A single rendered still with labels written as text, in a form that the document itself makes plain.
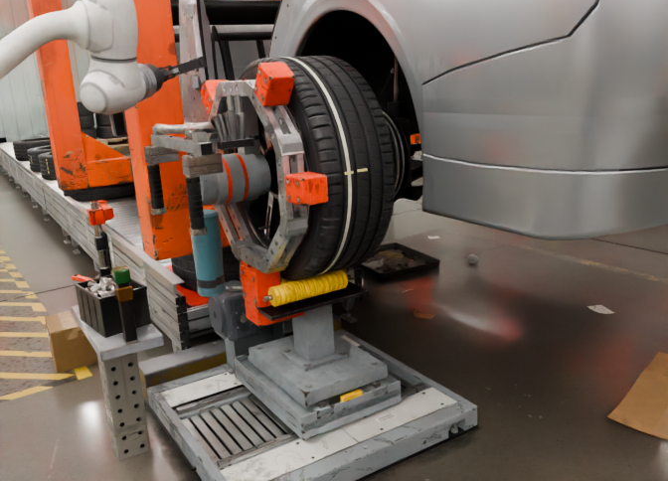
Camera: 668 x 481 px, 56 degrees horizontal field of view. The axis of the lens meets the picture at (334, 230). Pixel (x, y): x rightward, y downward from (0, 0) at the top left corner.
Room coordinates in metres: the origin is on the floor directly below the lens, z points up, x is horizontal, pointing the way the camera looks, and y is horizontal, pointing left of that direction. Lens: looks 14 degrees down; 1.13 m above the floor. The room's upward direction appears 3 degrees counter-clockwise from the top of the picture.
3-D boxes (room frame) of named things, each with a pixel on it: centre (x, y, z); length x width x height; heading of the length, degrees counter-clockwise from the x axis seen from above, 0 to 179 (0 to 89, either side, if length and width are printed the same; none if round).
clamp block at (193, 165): (1.57, 0.32, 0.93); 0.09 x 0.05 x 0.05; 121
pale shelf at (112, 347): (1.76, 0.67, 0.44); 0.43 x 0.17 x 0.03; 31
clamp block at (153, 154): (1.86, 0.50, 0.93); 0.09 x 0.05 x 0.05; 121
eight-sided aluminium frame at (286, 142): (1.82, 0.23, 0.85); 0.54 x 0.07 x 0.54; 31
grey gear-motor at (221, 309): (2.20, 0.26, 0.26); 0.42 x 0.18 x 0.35; 121
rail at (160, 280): (3.32, 1.22, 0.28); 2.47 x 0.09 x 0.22; 31
